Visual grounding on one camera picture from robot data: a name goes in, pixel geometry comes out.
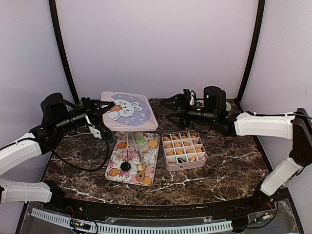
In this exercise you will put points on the black chocolate sandwich cookie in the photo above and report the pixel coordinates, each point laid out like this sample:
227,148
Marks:
125,166

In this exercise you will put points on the metal tongs white handle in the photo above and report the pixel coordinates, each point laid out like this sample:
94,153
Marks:
131,136

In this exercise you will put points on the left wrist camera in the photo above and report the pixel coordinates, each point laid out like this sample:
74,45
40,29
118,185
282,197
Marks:
98,129

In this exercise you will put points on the round biscuit tray top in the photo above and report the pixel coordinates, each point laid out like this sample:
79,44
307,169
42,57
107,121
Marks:
153,143

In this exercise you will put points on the compartment cookie box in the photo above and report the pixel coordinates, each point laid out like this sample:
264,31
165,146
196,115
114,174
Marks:
183,150

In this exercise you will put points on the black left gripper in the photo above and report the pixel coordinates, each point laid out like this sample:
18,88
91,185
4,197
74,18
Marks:
92,110

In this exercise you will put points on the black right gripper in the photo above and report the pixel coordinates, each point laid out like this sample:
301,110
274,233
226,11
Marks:
183,122

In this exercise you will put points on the left black frame post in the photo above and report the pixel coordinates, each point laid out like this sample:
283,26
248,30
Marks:
61,50

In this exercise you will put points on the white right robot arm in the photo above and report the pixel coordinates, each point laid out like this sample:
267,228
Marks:
295,126

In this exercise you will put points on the white cable duct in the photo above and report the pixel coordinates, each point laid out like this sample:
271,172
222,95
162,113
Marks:
132,226

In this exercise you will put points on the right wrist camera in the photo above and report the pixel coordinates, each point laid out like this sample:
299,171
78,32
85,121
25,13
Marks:
189,97

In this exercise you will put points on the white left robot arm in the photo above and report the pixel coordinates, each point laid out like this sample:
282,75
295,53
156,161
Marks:
59,117

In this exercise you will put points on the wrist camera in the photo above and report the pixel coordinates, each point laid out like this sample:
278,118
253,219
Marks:
189,97
98,129

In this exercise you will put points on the brown flower cookie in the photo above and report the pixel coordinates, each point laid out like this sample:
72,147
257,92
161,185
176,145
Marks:
140,176

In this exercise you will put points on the green ceramic bowl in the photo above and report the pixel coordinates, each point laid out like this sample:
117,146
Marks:
228,107

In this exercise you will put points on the floral cookie tray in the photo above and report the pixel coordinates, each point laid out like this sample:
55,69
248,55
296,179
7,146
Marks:
149,159

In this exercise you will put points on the right black frame post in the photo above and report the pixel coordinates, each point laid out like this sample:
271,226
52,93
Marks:
252,51

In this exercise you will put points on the pink round cookie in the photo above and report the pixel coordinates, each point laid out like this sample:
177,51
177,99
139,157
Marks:
134,179

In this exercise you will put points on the clear box lid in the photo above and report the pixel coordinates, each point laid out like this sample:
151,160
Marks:
131,113

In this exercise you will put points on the black frame post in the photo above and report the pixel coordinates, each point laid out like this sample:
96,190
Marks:
61,50
252,51

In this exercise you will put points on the green round cookie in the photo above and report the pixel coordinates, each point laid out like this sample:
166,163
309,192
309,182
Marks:
140,140

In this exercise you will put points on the orange chip cookie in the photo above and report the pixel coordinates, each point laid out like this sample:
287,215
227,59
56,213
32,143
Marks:
122,145

